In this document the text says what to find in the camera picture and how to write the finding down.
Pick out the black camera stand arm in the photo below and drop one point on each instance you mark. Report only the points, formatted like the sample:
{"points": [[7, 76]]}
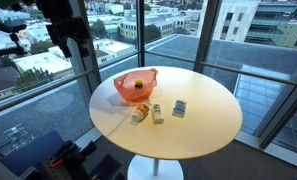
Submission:
{"points": [[6, 51]]}

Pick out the grey metal handrail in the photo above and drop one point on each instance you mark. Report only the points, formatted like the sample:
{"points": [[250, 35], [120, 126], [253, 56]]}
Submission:
{"points": [[254, 75], [38, 92], [169, 56]]}

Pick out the black equipment with orange part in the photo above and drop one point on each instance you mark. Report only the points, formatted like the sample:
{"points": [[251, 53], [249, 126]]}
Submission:
{"points": [[71, 163]]}

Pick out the white table pedestal base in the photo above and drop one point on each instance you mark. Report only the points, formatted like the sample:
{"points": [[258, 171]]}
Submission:
{"points": [[141, 170]]}

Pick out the orange plastic bowl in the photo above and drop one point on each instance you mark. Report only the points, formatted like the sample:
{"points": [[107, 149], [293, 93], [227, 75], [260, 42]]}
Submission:
{"points": [[124, 86]]}

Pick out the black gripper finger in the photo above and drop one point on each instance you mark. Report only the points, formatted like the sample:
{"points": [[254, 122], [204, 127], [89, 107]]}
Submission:
{"points": [[83, 48], [66, 49]]}

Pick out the teal and white box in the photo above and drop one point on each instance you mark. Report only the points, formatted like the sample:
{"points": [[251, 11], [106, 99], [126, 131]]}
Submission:
{"points": [[179, 108]]}

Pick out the slanted window frame post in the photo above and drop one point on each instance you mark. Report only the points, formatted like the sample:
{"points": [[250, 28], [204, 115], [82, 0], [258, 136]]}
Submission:
{"points": [[206, 36]]}

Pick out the grey window column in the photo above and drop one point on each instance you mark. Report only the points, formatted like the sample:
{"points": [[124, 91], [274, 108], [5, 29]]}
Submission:
{"points": [[88, 76]]}

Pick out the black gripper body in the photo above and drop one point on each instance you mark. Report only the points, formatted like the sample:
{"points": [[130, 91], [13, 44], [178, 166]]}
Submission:
{"points": [[66, 28]]}

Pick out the dark window corner post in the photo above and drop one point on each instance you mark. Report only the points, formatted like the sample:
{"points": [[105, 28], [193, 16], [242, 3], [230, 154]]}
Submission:
{"points": [[140, 33]]}

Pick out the thick dark window frame post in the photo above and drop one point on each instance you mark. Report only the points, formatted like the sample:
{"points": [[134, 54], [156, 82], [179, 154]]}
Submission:
{"points": [[281, 110]]}

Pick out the slim white bottle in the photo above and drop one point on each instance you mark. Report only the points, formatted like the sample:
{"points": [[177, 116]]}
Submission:
{"points": [[157, 115]]}

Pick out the blue padded seat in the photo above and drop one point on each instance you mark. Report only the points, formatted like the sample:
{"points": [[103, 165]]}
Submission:
{"points": [[31, 153]]}

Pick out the black camera on stand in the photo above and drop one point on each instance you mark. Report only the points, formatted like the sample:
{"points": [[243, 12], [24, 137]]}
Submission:
{"points": [[12, 26]]}

